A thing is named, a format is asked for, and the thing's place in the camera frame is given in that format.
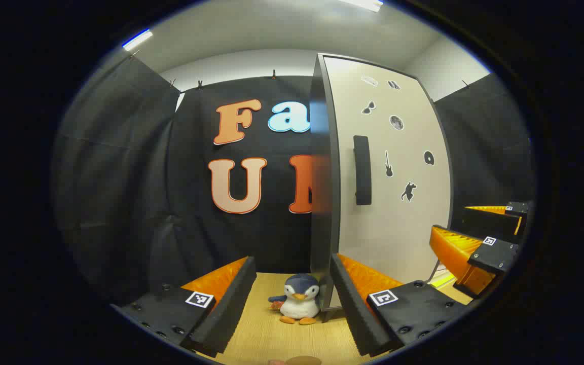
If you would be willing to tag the black backdrop cloth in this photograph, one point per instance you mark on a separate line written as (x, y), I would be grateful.
(119, 177)

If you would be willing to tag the grey cabinet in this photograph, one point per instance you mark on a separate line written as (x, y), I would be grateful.
(320, 152)

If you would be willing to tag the ceiling light strip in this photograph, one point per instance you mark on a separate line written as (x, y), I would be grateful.
(137, 40)

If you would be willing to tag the white cabinet door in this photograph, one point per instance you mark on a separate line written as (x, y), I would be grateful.
(403, 228)

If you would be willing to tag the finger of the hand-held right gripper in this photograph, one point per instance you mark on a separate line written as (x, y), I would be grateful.
(484, 223)
(497, 256)

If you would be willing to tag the ceiling light panel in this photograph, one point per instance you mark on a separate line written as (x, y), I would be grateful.
(365, 4)

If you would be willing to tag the round brown coaster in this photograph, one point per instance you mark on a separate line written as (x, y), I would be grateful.
(303, 361)

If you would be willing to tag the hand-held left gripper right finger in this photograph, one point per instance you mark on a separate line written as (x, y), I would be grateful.
(353, 314)

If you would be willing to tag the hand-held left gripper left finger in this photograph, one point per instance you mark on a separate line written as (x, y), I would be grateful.
(231, 309)

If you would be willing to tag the penguin plush toy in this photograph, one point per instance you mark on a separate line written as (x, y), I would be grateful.
(299, 304)

